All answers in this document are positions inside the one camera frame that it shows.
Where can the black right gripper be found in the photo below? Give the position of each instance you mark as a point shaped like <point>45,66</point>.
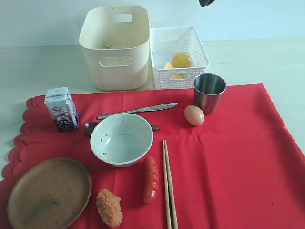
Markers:
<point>205,3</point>

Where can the yellow lemon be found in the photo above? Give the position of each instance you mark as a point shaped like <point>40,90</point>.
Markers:
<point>182,60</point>

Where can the yellow cheese wedge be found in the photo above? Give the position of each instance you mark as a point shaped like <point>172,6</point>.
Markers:
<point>168,65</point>

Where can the brown egg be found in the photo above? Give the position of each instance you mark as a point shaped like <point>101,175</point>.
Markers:
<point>194,115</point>

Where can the fried chicken nugget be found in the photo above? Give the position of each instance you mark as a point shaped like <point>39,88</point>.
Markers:
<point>109,208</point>

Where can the white woven plastic basket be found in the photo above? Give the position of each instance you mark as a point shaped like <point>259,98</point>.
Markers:
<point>165,43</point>

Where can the stainless steel cup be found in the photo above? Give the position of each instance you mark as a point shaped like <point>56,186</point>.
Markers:
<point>208,90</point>

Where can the large cream plastic bin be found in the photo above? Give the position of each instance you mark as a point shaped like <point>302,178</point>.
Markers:
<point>115,45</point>

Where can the silver table knife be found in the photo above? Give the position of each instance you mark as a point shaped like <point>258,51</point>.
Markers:
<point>144,109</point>

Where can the white ceramic bowl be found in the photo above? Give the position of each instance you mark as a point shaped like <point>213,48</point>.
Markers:
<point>121,140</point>

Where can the red tablecloth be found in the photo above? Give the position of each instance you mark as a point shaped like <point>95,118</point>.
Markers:
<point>241,169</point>

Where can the dark wooden spoon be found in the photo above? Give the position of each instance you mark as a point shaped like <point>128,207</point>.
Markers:
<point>89,127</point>

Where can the small milk carton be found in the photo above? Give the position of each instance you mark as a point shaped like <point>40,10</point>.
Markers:
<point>62,109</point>

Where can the red sausage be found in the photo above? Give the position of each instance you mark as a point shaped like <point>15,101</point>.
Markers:
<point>151,186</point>

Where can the right wooden chopstick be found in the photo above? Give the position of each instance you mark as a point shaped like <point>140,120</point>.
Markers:
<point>174,219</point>

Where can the brown wooden plate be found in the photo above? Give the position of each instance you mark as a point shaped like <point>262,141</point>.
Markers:
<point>51,195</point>

